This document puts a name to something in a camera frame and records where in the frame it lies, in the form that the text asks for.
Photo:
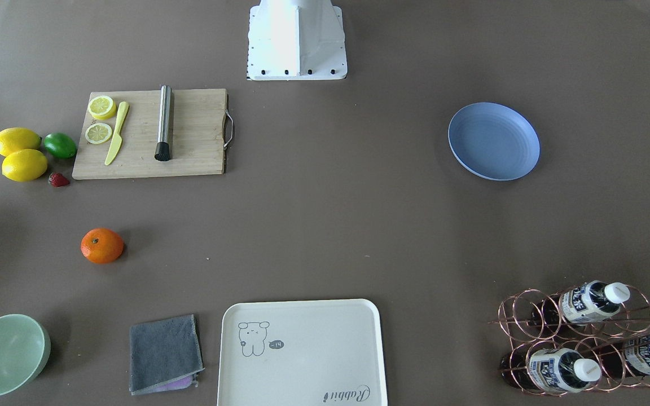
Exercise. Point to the yellow plastic knife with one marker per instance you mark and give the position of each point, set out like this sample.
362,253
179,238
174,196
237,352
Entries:
116,139

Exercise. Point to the upper lemon slice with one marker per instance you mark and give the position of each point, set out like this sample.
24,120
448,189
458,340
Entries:
102,107

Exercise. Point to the green lime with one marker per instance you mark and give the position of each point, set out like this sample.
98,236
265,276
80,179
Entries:
60,145

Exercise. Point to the upper whole lemon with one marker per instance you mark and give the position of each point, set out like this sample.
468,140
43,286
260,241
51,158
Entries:
14,139

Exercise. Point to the copper wire bottle rack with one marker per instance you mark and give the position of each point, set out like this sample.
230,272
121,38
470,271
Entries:
528,319

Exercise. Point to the blue plate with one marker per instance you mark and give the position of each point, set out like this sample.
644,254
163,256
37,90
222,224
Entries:
493,141

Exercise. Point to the steel muddler black tip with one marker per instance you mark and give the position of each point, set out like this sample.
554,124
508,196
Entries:
163,150

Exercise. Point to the white rabbit tray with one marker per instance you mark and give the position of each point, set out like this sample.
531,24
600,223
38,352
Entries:
323,352

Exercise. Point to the orange fruit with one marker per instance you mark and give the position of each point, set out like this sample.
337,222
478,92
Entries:
102,246

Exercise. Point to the lower bottle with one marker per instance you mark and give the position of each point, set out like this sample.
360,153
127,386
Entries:
555,371
627,359

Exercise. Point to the top bottle in rack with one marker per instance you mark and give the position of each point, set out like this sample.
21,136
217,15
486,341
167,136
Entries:
590,302

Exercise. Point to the lower lemon slice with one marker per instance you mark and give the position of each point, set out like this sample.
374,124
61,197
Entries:
98,133

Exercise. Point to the wooden cutting board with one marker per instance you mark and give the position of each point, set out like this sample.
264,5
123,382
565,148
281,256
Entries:
196,143

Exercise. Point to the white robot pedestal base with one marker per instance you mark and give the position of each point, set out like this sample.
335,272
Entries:
296,41

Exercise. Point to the lemon slice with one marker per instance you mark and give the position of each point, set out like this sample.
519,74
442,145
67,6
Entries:
98,133
102,107

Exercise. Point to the red strawberry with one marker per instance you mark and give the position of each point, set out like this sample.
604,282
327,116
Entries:
58,180

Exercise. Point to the mint green bowl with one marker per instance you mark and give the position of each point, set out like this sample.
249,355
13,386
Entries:
25,347

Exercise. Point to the grey folded cloth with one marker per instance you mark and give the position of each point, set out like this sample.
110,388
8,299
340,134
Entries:
165,355

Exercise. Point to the whole lemon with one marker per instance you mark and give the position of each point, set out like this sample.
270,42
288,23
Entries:
14,139
24,165

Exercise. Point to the lower whole lemon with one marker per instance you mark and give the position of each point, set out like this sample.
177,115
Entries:
24,165

